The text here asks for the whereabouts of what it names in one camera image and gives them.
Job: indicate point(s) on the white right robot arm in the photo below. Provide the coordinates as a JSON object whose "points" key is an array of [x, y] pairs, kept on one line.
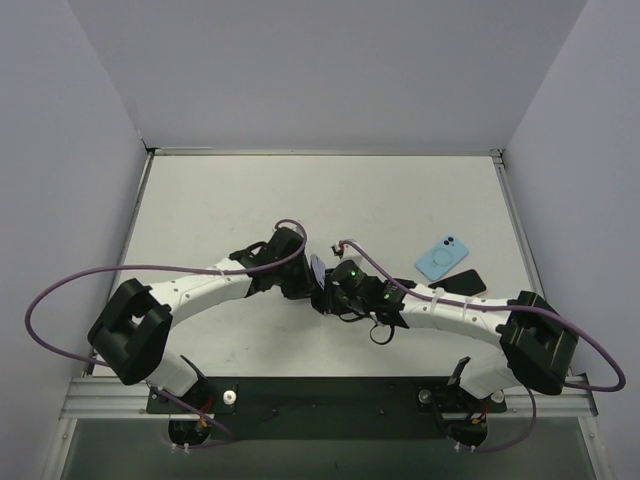
{"points": [[534, 349]]}

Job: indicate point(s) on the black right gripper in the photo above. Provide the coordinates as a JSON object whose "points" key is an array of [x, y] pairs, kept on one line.
{"points": [[329, 298]]}

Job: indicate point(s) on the phone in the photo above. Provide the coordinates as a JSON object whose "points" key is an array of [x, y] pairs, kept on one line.
{"points": [[467, 283]]}

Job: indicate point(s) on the light blue phone case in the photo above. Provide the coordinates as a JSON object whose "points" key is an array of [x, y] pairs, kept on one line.
{"points": [[442, 258]]}

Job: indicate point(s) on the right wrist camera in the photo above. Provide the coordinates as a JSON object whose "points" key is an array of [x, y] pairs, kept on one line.
{"points": [[342, 250]]}

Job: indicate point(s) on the lilac phone case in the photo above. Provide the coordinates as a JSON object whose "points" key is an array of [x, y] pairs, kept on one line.
{"points": [[318, 269]]}

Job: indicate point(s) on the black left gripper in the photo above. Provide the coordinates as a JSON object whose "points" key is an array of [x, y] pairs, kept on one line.
{"points": [[304, 278]]}

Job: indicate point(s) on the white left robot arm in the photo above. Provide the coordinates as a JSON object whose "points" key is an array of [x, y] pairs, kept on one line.
{"points": [[131, 332]]}

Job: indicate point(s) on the aluminium front rail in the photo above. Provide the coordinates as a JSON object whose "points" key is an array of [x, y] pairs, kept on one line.
{"points": [[104, 398]]}

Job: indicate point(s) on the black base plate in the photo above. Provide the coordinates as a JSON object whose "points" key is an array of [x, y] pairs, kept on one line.
{"points": [[336, 408]]}

